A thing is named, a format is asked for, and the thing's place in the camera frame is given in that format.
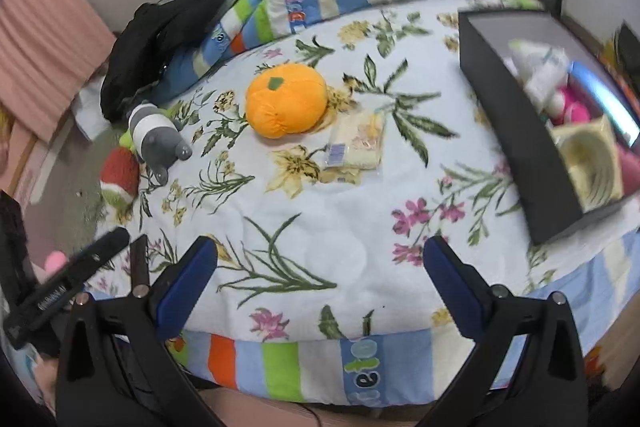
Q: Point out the grey patterned cushion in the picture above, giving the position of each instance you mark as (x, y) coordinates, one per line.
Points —
(70, 197)

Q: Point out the red strawberry plush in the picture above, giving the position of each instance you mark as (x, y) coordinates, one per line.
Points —
(117, 174)

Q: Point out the pink curtain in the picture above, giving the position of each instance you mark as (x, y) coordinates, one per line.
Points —
(50, 42)

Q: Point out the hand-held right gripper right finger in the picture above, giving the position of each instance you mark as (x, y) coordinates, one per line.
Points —
(452, 292)

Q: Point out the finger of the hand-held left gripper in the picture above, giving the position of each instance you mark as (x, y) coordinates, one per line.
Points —
(139, 264)

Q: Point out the pink toy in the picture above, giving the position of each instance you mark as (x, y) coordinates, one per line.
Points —
(54, 263)

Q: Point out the white floral blanket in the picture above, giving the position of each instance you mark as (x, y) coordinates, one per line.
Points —
(350, 232)

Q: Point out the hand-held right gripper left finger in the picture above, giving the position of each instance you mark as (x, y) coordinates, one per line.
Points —
(185, 289)

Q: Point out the black jacket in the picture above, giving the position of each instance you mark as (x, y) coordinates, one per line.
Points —
(150, 42)

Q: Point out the black cardboard box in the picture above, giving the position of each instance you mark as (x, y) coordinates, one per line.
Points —
(525, 147)

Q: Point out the clear snack packet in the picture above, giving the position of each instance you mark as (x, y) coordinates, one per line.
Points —
(357, 142)

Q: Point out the grey striped raccoon plush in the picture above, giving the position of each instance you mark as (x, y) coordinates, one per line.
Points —
(150, 132)

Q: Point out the gold foil packet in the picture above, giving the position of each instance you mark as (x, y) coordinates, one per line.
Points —
(590, 162)

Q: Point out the white cat plush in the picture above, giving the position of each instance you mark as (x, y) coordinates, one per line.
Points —
(540, 72)

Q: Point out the white pillow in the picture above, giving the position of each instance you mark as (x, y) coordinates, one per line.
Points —
(90, 112)

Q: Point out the striped cartoon bed sheet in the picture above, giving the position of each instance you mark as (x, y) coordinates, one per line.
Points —
(320, 367)

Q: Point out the orange pumpkin plush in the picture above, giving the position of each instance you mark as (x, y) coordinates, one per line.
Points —
(285, 99)

